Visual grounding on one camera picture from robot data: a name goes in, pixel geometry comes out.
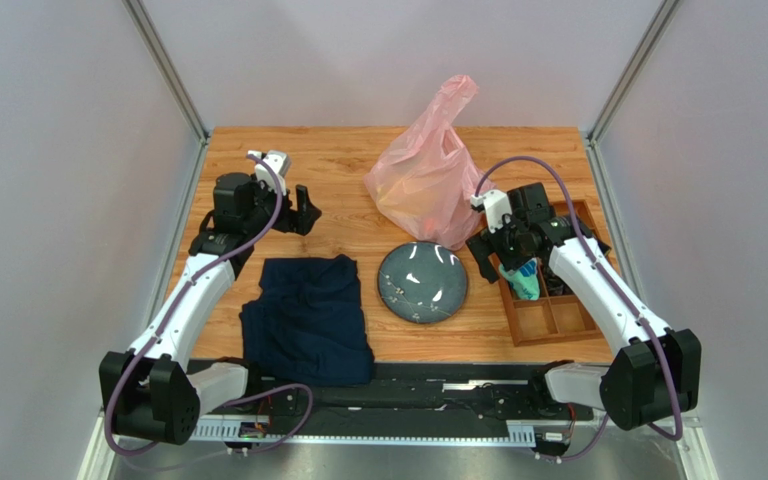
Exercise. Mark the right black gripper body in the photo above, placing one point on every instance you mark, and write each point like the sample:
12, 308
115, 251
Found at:
494, 241

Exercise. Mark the navy blue cloth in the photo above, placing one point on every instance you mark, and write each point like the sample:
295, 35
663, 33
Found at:
308, 325

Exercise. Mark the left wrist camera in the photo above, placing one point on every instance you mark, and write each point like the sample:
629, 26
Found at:
271, 169

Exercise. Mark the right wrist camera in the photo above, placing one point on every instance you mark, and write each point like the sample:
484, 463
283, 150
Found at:
496, 206

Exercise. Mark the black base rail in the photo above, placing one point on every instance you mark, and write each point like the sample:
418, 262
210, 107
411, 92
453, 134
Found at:
435, 404

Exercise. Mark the pink plastic bag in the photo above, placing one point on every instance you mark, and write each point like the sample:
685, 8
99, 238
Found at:
424, 179

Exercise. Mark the brown wooden compartment tray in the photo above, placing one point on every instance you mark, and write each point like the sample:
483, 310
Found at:
546, 320

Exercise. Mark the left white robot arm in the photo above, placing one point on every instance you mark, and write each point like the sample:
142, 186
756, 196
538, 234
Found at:
148, 392

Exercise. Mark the teal white sock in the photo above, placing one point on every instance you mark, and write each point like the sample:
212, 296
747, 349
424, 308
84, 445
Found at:
524, 281

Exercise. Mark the dark blue-grey ceramic plate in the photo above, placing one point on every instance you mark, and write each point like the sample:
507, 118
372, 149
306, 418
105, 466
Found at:
422, 282

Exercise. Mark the black rolled sock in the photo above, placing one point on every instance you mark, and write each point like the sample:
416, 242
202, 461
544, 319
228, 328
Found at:
554, 285

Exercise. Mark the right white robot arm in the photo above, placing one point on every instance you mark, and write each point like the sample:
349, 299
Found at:
655, 372

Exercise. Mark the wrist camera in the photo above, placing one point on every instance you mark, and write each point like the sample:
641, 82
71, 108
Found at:
496, 206
271, 169

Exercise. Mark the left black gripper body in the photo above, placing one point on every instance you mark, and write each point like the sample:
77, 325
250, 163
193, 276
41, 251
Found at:
265, 200

